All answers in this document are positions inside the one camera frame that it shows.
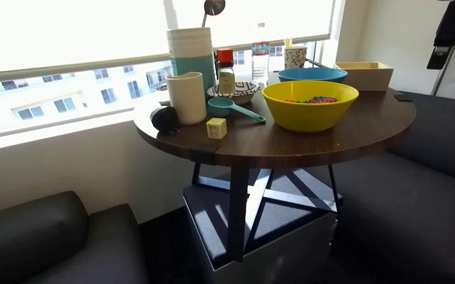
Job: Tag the light wooden open box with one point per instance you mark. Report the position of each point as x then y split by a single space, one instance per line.
367 79

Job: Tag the white building outside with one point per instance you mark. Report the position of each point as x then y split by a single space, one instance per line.
70 100

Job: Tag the cream cylindrical mug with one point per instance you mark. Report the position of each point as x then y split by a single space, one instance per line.
187 100

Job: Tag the black leather sofa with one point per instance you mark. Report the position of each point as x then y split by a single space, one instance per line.
54 242

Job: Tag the white and teal canister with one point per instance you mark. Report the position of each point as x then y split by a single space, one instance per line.
190 53

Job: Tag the metal ladle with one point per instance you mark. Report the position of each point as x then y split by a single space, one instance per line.
213 7

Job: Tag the white window mullion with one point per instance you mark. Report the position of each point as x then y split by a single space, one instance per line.
171 13

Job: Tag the red cup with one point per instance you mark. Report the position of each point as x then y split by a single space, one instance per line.
224 57

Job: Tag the speckled patterned paper cup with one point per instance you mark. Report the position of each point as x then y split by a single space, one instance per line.
294 57

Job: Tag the blue plastic bowl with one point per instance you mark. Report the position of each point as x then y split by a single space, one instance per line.
311 75

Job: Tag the wide white roller blind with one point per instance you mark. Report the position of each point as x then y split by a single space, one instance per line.
70 32

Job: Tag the colourful candies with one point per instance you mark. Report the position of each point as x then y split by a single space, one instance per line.
314 100

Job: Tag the dark grey fabric sofa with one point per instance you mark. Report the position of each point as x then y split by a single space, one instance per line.
422 210

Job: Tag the narrow white roller blind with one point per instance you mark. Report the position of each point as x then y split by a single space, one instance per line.
259 18

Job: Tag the black round brush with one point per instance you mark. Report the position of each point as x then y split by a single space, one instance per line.
164 120

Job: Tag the small cream jar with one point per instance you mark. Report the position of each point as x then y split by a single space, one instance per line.
228 81

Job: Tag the small black flat object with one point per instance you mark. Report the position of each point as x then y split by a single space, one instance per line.
403 97

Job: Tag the teal measuring scoop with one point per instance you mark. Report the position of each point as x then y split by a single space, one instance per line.
220 106

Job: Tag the black white patterned plate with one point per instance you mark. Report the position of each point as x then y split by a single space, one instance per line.
245 90

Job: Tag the yellow plastic bowl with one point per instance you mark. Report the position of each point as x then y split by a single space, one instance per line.
307 119

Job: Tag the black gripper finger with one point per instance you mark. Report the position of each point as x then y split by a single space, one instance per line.
438 57

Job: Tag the small yellow wooden cube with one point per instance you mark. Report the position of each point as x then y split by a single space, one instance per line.
217 128

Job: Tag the thin grey metal pole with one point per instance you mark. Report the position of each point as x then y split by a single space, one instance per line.
442 75

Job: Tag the round dark wooden table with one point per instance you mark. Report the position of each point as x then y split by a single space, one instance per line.
300 147

